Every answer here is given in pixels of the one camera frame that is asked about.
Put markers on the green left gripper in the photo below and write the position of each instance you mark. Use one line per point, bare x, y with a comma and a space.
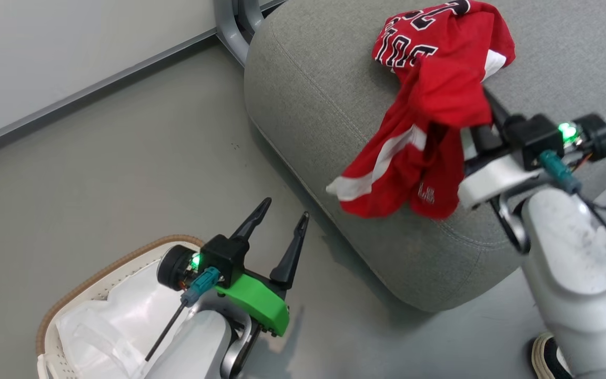
258, 302

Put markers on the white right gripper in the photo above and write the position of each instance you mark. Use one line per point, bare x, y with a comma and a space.
490, 181

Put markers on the red basketball jersey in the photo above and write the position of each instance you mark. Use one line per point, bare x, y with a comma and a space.
440, 89

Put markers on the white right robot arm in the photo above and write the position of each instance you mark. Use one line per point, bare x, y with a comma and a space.
571, 263

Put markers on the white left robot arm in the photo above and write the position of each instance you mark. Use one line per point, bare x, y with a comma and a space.
198, 342

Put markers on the grey fabric sofa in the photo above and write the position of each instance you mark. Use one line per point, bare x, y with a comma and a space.
324, 79

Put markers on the black left gripper motor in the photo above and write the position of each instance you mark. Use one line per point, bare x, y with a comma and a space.
172, 267

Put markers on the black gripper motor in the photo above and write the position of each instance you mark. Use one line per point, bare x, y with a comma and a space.
597, 137
172, 267

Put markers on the black right gripper motor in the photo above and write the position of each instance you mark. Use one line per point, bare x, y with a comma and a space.
597, 137

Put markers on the white cloth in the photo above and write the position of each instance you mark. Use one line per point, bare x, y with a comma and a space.
108, 326

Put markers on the white woven-rim laundry basket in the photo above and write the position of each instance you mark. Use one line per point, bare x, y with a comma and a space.
71, 292

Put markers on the short grey partition foot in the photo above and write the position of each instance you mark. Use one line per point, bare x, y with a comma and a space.
229, 31
253, 13

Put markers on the black white-soled shoe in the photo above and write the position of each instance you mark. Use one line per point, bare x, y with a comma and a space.
545, 358

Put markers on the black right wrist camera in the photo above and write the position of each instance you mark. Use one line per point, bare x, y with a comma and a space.
534, 138

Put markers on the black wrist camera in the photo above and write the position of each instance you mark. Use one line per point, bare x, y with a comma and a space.
225, 257
534, 138

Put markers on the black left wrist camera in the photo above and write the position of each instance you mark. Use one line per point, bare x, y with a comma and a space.
225, 257

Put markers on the grey partition base rail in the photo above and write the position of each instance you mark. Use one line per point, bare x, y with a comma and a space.
92, 90

